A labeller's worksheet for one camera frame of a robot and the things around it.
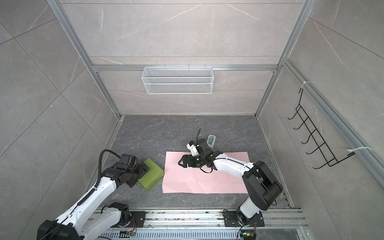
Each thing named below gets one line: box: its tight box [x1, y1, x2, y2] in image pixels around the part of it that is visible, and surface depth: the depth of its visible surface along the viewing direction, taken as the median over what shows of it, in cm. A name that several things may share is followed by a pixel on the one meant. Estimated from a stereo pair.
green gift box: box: [137, 158, 164, 192], surface depth 83 cm
